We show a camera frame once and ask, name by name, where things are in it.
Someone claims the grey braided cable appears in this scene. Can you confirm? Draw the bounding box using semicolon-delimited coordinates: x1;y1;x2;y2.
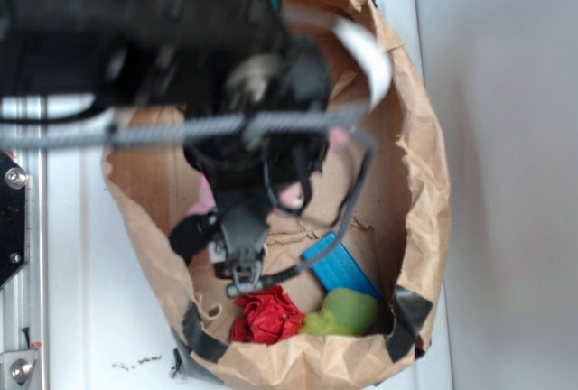
0;105;378;299

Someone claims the red crumpled cloth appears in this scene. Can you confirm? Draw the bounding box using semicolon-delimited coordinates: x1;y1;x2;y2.
229;285;305;345

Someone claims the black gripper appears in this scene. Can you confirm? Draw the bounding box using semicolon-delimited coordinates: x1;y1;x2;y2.
169;44;331;298

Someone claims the black metal bracket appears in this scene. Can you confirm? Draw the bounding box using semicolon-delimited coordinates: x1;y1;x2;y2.
0;150;29;288

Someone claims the green plush toy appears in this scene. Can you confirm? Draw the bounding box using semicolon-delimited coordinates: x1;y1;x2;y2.
299;288;378;338

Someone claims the white ribbon cable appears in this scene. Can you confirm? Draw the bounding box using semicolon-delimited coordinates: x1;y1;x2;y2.
282;6;393;109

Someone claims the silver corner bracket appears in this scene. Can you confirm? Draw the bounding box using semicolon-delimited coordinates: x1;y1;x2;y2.
1;349;39;390

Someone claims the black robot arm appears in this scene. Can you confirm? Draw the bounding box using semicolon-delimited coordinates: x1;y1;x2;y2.
1;0;331;297

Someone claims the brown paper bag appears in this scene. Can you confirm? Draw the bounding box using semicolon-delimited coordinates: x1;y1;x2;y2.
102;0;451;389

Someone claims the aluminium frame rail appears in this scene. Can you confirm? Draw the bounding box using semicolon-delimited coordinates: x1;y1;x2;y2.
1;123;49;389

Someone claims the pink plush bunny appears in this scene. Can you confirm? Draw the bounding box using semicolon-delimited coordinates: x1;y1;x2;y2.
186;127;350;216

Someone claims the blue plastic block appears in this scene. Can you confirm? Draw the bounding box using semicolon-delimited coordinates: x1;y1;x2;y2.
308;242;383;303

